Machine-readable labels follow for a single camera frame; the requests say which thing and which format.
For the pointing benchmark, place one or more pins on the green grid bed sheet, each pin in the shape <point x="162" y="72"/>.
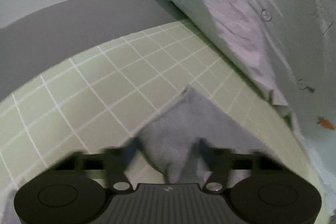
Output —
<point x="54" y="130"/>

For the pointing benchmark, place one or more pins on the light blue carrot quilt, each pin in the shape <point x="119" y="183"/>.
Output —
<point x="287" y="49"/>

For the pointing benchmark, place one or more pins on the grey sweatpants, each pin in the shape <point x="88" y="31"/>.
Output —
<point x="170" y="140"/>

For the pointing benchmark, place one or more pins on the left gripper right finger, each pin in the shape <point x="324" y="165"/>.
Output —
<point x="219" y="163"/>

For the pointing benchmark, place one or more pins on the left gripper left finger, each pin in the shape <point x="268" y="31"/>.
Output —
<point x="116" y="161"/>

